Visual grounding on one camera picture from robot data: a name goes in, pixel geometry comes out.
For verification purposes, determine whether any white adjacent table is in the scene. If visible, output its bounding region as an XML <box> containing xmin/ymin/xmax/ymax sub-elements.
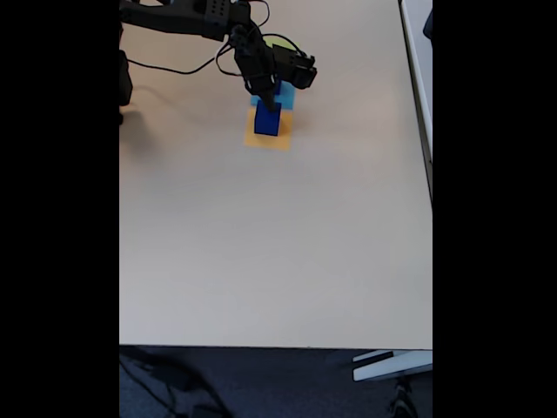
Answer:
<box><xmin>399</xmin><ymin>0</ymin><xmax>433</xmax><ymax>201</ymax></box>

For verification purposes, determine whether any large blue cube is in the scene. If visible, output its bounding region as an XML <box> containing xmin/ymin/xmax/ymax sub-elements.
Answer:
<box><xmin>253</xmin><ymin>100</ymin><xmax>282</xmax><ymax>136</ymax></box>

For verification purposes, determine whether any white table foot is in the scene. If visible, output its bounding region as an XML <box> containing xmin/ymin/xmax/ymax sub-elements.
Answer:
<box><xmin>352</xmin><ymin>349</ymin><xmax>433</xmax><ymax>382</ymax></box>

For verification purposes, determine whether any light blue paper square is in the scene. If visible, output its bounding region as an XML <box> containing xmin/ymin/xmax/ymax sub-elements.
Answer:
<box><xmin>249</xmin><ymin>83</ymin><xmax>298</xmax><ymax>110</ymax></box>

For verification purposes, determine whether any black camera box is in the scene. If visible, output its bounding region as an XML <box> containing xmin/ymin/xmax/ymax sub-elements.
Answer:
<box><xmin>272</xmin><ymin>43</ymin><xmax>319</xmax><ymax>91</ymax></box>

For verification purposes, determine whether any orange paper square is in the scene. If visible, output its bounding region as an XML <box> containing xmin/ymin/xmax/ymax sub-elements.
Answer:
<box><xmin>243</xmin><ymin>107</ymin><xmax>293</xmax><ymax>152</ymax></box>

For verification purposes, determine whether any green paper square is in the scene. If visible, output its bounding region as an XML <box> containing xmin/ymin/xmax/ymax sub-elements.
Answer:
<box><xmin>264</xmin><ymin>37</ymin><xmax>302</xmax><ymax>52</ymax></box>

